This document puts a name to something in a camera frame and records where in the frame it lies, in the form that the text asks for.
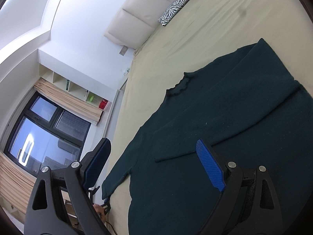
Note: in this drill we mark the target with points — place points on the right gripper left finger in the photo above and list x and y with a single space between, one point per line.
46 211

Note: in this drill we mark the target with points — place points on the red box on shelf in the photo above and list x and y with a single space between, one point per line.
103 104

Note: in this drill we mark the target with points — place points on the beige bed sheet mattress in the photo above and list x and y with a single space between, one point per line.
201 32

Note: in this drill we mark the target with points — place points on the cream padded headboard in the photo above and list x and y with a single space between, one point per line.
135 21

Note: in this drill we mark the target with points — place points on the dark green knit sweater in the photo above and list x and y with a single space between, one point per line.
250 110

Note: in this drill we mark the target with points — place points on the wall switch panel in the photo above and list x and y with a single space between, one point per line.
123 50

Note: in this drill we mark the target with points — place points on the zebra print pillow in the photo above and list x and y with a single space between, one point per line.
171 11

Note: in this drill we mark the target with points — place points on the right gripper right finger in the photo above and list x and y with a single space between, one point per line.
248 202

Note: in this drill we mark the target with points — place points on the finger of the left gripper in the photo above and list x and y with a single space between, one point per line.
106 204

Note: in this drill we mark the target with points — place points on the beige curtain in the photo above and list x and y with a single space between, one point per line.
68 101

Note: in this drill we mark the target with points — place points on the person's left hand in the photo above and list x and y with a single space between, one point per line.
99 210

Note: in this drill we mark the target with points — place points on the dark framed window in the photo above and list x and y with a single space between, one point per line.
45 134

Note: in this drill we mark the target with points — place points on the white wall shelf unit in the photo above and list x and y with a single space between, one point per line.
70 87

